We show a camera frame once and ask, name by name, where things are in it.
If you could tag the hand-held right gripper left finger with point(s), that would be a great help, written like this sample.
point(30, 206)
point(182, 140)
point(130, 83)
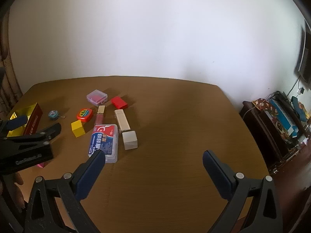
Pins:
point(91, 172)

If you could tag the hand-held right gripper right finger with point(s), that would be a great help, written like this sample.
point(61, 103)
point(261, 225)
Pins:
point(218, 174)

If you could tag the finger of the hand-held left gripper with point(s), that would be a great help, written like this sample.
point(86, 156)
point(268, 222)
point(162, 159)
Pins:
point(17, 122)
point(49, 132)

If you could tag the red tin box gold inside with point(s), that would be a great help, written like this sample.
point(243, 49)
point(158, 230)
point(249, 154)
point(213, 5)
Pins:
point(34, 121)

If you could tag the pink block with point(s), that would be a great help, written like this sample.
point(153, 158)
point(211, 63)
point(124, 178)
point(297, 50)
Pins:
point(41, 165)

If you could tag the small blue cartoon tin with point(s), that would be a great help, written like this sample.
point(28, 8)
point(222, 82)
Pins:
point(53, 114)

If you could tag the yellow cube block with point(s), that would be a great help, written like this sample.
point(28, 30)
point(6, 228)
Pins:
point(77, 128)

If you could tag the clear box with blue label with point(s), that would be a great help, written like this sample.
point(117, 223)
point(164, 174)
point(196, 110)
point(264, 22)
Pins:
point(104, 138)

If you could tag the clear box with pink insert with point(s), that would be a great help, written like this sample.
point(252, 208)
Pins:
point(96, 97)

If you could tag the long beige box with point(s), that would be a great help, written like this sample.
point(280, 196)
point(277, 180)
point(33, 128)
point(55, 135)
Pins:
point(122, 121)

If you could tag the red block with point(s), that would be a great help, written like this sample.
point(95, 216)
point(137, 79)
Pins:
point(119, 102)

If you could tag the person's left hand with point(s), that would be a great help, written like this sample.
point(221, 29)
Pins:
point(19, 179)

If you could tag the beige patterned curtain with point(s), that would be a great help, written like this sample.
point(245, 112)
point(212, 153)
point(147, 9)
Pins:
point(7, 77)

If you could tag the dark wooden cabinet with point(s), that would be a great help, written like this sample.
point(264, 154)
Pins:
point(262, 131)

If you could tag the red patterned cloth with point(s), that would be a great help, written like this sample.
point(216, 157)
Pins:
point(261, 104)

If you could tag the blue cardboard box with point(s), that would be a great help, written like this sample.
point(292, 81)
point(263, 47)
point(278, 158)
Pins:
point(283, 119)

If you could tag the wall charger plug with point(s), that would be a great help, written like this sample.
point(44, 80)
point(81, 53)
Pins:
point(301, 90)

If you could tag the black wall television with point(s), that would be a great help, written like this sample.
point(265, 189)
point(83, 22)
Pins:
point(305, 53)

